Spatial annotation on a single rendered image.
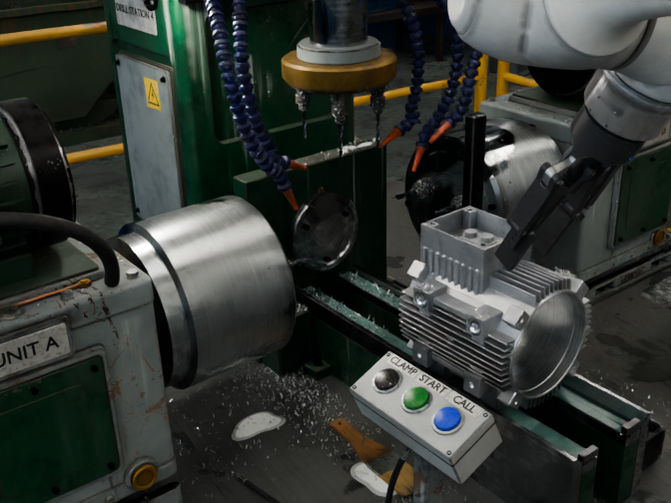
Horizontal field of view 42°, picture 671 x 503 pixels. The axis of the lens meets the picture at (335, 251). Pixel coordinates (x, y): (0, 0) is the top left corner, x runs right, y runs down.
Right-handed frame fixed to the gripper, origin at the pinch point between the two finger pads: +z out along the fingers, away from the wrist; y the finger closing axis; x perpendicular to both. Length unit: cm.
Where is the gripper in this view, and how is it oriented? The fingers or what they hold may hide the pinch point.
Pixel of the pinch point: (531, 239)
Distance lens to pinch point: 107.8
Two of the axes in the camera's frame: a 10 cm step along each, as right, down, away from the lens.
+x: 5.4, 7.3, -4.1
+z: -2.8, 6.2, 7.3
